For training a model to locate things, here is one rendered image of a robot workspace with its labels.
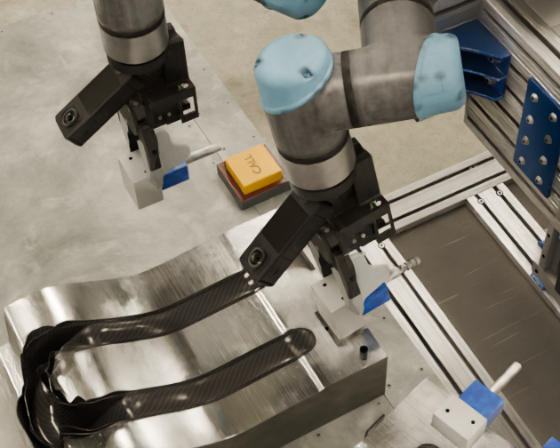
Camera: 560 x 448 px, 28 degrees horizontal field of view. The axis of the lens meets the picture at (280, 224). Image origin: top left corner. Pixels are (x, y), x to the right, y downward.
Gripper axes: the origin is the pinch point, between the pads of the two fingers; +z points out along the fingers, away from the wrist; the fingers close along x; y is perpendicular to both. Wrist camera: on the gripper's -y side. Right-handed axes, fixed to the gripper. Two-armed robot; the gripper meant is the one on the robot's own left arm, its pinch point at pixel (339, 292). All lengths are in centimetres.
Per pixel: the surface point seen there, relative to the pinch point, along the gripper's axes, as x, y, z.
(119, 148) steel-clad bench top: 48, -11, 6
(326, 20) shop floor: 146, 62, 85
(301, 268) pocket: 11.5, -0.4, 6.6
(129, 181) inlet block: 27.6, -13.9, -5.8
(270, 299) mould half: 7.2, -6.4, 3.6
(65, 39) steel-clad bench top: 74, -9, 3
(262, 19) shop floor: 155, 48, 81
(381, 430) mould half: -12.3, -3.7, 10.3
